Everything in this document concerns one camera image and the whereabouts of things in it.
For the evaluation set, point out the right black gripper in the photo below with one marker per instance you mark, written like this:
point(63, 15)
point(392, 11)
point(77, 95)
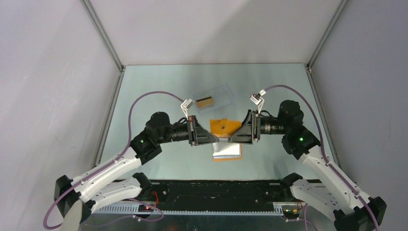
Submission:
point(250, 129)

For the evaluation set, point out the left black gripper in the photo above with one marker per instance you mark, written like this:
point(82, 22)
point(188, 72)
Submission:
point(198, 135)

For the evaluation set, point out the orange card holder wallet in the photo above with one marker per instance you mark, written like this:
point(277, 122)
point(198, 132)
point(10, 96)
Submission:
point(223, 150)

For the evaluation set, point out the gold credit card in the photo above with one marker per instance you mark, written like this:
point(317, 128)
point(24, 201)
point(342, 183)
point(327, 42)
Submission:
point(205, 102)

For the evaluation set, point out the clear plastic card box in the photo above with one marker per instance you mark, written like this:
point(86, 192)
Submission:
point(222, 95)

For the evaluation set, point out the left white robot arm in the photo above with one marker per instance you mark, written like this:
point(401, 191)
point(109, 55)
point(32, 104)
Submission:
point(99, 187)

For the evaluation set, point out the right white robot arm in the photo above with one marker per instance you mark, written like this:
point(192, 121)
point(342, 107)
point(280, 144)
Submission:
point(343, 202)

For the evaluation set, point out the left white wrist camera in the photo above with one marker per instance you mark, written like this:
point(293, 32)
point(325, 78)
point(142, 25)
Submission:
point(185, 105)

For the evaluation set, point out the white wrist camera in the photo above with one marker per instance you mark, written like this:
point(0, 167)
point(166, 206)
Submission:
point(258, 100)
point(185, 105)

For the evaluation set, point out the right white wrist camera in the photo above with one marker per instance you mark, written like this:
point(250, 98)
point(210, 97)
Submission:
point(258, 100)

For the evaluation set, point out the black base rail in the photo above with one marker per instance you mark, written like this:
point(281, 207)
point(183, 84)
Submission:
point(217, 195)

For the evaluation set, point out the right aluminium frame post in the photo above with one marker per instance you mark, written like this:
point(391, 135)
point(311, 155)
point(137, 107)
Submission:
point(316, 78)

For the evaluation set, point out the aluminium frame post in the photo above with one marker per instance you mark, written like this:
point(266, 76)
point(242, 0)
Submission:
point(316, 78)
point(97, 23)

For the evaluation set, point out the grey slotted cable duct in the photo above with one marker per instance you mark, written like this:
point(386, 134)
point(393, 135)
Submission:
point(139, 209)

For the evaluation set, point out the left aluminium frame post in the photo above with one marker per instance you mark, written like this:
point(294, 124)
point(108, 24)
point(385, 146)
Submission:
point(97, 23)

